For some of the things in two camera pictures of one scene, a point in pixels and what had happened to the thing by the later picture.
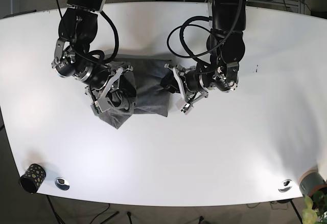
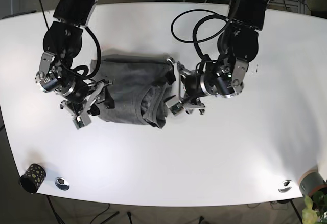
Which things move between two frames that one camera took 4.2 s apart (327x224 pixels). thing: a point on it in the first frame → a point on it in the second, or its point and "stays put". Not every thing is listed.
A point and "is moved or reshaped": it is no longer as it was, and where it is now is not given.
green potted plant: x=315 y=207 stays put
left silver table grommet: x=62 y=183 stays put
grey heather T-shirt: x=152 y=99 is moved or reshaped
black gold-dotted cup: x=32 y=179 stays put
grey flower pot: x=310 y=182 stays put
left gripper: x=100 y=104 → x=81 y=95
